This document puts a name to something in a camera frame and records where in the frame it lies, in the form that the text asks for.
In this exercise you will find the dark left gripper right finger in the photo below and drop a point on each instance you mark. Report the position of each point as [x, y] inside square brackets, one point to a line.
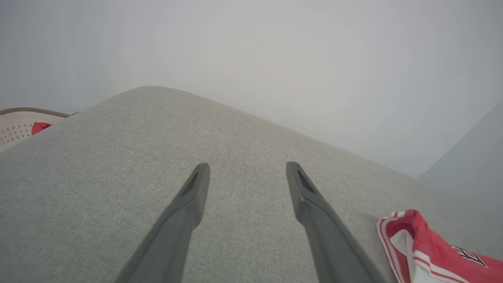
[334, 247]

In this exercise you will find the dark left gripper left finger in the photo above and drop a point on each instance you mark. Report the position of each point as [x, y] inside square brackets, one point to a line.
[173, 236]

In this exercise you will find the red and white jersey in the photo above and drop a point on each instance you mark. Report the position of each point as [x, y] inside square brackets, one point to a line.
[432, 251]

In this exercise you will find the red cloth in basket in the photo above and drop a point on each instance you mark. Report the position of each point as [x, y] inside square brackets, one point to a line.
[39, 127]

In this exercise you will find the beige perforated laundry basket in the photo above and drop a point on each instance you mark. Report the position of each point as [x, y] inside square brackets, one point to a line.
[15, 127]

